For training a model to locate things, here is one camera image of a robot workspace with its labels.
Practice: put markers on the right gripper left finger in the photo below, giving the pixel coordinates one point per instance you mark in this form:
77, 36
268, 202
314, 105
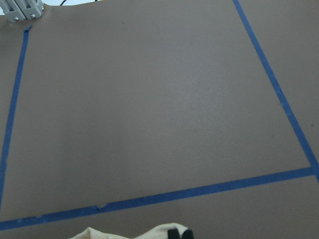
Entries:
173, 234

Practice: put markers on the brown paper table cover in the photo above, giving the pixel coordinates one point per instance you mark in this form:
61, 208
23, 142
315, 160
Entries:
135, 113

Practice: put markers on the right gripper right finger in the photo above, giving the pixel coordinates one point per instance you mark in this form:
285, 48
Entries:
187, 234

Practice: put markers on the cream long sleeve shirt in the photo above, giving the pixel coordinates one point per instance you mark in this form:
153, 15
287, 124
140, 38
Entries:
158, 232

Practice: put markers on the aluminium frame post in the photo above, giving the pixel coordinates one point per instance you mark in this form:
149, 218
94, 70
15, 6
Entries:
20, 10

